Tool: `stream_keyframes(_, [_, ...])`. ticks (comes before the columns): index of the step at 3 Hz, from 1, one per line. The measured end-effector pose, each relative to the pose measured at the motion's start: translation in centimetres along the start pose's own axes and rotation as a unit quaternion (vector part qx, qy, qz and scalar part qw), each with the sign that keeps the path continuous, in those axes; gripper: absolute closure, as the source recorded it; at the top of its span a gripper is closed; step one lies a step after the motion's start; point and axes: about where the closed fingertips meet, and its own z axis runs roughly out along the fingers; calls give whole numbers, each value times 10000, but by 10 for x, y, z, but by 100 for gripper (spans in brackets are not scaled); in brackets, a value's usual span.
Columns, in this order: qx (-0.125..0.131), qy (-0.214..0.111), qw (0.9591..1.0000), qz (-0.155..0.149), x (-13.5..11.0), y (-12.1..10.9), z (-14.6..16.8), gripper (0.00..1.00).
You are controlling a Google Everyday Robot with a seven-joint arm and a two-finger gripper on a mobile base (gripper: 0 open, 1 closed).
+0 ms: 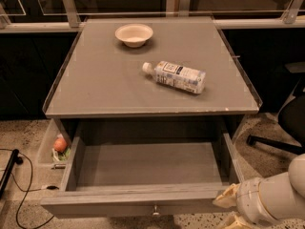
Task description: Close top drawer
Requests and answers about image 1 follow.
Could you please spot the white plastic bottle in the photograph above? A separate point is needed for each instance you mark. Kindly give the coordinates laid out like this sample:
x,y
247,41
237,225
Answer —
x,y
176,76

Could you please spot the metal drawer knob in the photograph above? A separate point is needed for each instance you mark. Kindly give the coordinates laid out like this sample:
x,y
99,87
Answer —
x,y
155,212

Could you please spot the grey drawer cabinet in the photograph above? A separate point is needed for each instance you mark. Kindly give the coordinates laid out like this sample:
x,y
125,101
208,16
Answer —
x,y
104,87

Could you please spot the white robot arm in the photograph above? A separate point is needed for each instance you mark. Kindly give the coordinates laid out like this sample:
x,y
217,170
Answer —
x,y
291,191

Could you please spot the black office chair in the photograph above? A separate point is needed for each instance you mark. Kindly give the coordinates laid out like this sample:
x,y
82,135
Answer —
x,y
291,118

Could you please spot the white paper bowl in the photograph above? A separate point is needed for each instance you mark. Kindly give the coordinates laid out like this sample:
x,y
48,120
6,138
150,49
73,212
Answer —
x,y
134,35

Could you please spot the orange ball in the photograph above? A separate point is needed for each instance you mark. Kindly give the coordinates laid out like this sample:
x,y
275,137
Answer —
x,y
60,145

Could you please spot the grey top drawer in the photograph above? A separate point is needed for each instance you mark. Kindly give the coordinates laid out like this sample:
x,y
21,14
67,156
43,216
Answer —
x,y
127,180

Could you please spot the glass railing with metal posts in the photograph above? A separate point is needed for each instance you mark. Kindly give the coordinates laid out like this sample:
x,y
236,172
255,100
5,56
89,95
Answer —
x,y
70,15

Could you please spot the black stand leg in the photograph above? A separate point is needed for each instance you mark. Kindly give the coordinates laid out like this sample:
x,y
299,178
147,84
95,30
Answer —
x,y
6,175

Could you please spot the clear plastic bin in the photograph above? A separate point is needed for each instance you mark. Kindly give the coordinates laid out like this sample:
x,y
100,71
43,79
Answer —
x,y
47,156

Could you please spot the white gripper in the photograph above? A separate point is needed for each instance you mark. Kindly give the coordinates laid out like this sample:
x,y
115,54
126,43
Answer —
x,y
249,197

